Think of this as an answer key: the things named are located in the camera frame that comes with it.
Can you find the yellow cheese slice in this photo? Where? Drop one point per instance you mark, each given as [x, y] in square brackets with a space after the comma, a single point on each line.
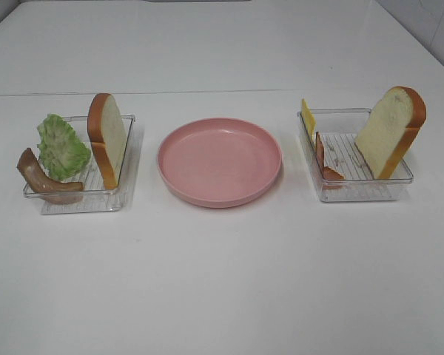
[308, 119]

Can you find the bread slice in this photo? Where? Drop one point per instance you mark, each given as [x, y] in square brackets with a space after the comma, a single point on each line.
[108, 138]
[393, 124]

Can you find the green lettuce leaf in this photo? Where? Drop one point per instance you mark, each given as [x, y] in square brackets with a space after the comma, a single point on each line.
[62, 153]

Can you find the brown bacon strip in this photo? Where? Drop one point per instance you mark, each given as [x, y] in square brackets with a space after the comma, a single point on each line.
[38, 181]

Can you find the pink round plate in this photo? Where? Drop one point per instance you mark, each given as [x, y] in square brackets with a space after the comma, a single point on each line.
[219, 162]

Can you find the right clear plastic tray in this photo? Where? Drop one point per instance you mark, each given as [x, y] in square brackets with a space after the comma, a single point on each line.
[338, 129]

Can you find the clear plastic tray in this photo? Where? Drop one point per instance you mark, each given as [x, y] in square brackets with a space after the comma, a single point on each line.
[94, 197]
[338, 129]

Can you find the left clear plastic tray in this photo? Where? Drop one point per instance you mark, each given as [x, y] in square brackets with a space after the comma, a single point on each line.
[94, 197]

